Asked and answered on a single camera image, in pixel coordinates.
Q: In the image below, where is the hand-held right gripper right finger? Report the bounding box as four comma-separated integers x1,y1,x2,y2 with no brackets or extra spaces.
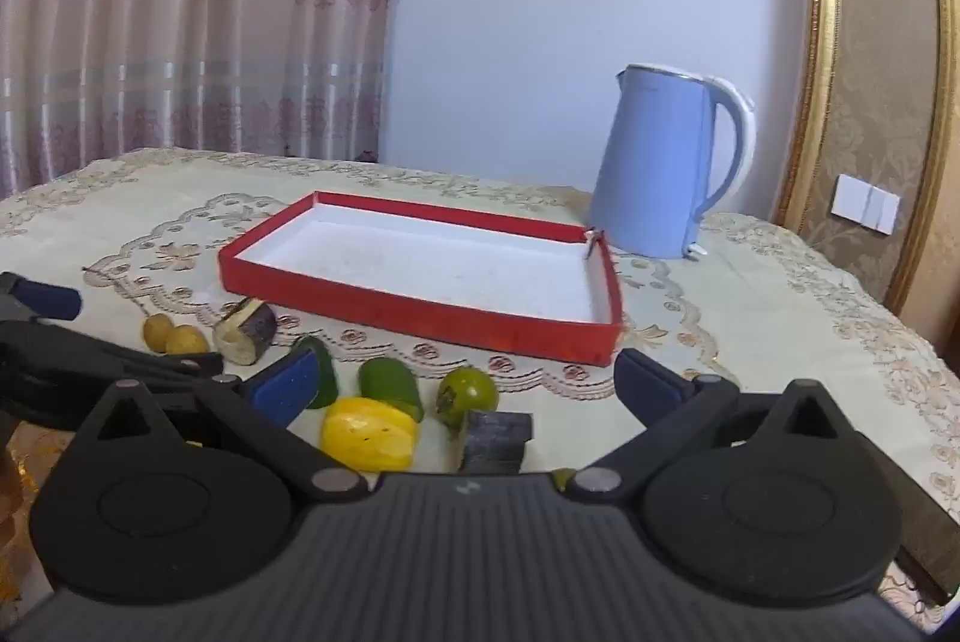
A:
568,348,871,500

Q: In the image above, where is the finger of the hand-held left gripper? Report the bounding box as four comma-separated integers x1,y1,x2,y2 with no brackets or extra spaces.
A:
0,271,82,324
0,321,226,388

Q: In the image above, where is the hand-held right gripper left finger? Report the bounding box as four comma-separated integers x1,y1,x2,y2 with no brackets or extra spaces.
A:
75,346,368,502

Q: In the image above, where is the green cucumber piece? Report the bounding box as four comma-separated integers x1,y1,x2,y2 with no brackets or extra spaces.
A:
292,334,340,409
358,357,425,424

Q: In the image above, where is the purple sugarcane piece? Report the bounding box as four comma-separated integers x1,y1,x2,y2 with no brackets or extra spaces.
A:
212,297,278,365
456,409,535,476

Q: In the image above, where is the yellow starfruit piece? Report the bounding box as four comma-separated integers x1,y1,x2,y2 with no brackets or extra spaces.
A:
321,396,419,472

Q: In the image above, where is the red shallow tray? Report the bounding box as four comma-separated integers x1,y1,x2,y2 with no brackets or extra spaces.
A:
217,190,625,367

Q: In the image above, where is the blue electric kettle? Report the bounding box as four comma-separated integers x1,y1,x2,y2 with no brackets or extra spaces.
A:
586,63,757,260

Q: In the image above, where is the pink patterned curtain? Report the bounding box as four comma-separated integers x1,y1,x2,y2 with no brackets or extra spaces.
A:
0,0,410,200

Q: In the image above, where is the white light switch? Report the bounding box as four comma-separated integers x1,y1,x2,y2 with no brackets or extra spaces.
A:
832,173,901,236

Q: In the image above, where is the gold framed wall panel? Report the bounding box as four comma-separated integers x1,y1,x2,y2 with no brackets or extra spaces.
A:
772,0,960,350

